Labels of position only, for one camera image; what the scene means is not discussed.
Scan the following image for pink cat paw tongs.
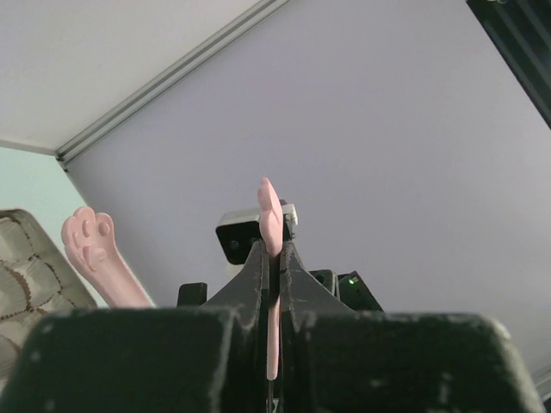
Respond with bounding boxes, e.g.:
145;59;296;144
60;176;288;382

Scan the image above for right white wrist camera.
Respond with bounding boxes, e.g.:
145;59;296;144
215;200;298;265

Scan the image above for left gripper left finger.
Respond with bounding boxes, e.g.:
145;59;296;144
8;308;254;413

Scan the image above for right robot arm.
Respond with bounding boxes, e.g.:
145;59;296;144
176;237;382;324

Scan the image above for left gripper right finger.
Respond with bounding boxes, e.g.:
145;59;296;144
282;312;544;412

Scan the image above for metal tin box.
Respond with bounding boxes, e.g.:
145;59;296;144
1;209;97;385

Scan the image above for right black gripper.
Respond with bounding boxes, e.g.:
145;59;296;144
178;238;358;317

